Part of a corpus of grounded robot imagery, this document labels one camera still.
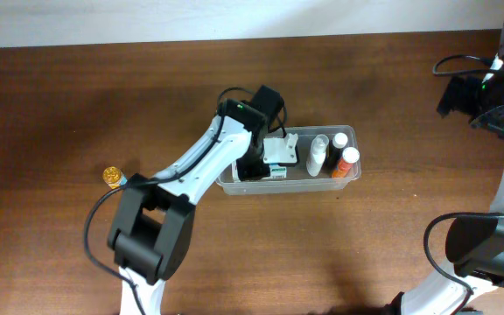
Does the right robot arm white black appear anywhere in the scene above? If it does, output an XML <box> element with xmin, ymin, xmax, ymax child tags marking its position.
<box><xmin>382</xmin><ymin>21</ymin><xmax>504</xmax><ymax>314</ymax></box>

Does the clear plastic container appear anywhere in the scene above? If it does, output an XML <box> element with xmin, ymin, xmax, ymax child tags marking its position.
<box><xmin>216</xmin><ymin>125</ymin><xmax>361</xmax><ymax>195</ymax></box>

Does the gold lid balm jar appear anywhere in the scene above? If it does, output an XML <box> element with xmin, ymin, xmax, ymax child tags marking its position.
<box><xmin>102</xmin><ymin>166</ymin><xmax>128</xmax><ymax>189</ymax></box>

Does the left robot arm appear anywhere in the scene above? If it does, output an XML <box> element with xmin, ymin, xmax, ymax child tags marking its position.
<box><xmin>107</xmin><ymin>86</ymin><xmax>285</xmax><ymax>314</ymax></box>

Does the white Panadol box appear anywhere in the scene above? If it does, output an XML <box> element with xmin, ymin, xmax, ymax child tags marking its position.
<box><xmin>231</xmin><ymin>162</ymin><xmax>287</xmax><ymax>182</ymax></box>

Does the orange Redoxon tube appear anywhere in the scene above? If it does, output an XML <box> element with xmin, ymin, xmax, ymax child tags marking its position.
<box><xmin>331</xmin><ymin>147</ymin><xmax>361</xmax><ymax>179</ymax></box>

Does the dark bottle white cap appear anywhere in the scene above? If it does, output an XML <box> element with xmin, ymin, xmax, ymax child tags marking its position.
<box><xmin>325</xmin><ymin>133</ymin><xmax>348</xmax><ymax>169</ymax></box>

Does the white calamine lotion bottle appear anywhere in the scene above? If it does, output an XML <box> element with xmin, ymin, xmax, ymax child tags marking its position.
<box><xmin>306</xmin><ymin>134</ymin><xmax>329</xmax><ymax>177</ymax></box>

